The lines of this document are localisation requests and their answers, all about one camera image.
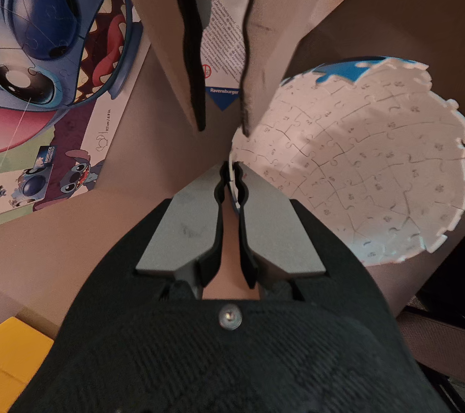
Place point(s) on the yellow plastic bin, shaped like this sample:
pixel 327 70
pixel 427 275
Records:
pixel 18 355

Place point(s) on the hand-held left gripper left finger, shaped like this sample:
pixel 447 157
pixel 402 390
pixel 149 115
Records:
pixel 181 238

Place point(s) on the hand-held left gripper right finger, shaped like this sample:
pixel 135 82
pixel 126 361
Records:
pixel 279 238

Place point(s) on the colourful cardboard puzzle box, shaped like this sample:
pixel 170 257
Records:
pixel 54 57

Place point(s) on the white puzzle piece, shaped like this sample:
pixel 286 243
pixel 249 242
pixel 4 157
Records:
pixel 236 206

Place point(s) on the white paper leaflet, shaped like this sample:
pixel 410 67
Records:
pixel 221 38

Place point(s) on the partly built puzzle ball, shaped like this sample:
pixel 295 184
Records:
pixel 363 166

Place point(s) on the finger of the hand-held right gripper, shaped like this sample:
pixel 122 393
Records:
pixel 156 2
pixel 279 2

